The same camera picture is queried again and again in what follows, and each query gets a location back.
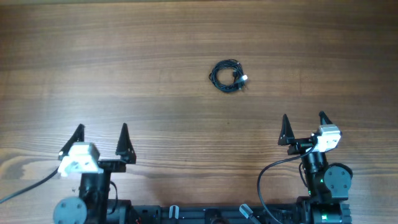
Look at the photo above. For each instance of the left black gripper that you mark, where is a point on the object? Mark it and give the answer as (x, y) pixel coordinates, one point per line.
(125, 149)

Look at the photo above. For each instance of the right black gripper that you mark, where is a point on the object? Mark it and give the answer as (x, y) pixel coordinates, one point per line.
(301, 146)

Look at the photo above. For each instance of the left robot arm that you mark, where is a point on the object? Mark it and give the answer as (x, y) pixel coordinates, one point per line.
(93, 205)

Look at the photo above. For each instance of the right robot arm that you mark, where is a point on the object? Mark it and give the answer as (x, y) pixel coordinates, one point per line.
(327, 184)

